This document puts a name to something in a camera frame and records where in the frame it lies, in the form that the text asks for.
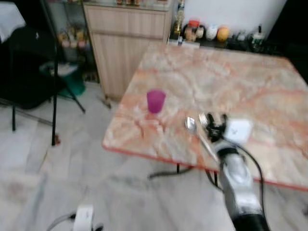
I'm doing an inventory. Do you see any silver metal fork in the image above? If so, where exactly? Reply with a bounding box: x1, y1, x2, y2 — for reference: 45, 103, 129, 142
198, 113, 213, 137

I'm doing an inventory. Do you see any silver metal spoon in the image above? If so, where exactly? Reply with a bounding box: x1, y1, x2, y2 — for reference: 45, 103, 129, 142
185, 116, 220, 163

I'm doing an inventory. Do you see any purple plastic cup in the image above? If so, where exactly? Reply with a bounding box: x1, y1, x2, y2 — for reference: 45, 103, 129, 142
146, 89, 167, 115

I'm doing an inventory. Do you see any black table leg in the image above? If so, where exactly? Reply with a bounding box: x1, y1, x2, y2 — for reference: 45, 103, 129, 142
148, 164, 195, 180

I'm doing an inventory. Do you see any orange round jar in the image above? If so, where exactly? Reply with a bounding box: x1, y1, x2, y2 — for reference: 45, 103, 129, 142
217, 26, 230, 42

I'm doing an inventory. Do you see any white round jar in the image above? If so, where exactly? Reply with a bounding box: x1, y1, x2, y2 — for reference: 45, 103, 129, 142
205, 25, 218, 41

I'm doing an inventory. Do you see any red lidded jar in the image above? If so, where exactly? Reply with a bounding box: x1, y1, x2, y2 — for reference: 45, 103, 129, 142
185, 20, 201, 42

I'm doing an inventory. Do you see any yellow oil bottle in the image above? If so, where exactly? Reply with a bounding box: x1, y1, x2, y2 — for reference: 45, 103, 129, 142
173, 0, 186, 41

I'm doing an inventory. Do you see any light wooden cabinet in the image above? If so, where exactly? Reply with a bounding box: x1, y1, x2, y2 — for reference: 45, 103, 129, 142
84, 2, 174, 100

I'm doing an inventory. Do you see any green plastic bucket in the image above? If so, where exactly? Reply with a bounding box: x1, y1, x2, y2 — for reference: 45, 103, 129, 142
40, 63, 87, 98

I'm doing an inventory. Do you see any black tripod stand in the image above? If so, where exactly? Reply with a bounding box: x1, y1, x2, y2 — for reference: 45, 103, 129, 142
39, 0, 87, 146

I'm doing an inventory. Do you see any shelf rack with jars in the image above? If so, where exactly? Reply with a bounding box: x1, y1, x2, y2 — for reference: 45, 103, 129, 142
54, 0, 93, 54

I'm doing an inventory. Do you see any black chair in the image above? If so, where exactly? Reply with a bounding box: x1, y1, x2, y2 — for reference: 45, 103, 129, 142
0, 26, 59, 132

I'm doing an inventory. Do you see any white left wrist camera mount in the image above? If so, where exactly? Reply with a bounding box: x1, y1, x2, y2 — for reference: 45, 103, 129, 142
73, 205, 95, 231

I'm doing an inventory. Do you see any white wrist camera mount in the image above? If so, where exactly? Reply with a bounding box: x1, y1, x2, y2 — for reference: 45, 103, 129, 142
73, 205, 95, 231
224, 118, 254, 145

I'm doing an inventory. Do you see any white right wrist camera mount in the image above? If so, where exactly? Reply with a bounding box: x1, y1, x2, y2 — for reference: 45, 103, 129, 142
224, 118, 254, 145

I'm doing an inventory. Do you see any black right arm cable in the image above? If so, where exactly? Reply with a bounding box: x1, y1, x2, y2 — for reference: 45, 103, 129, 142
237, 142, 266, 208

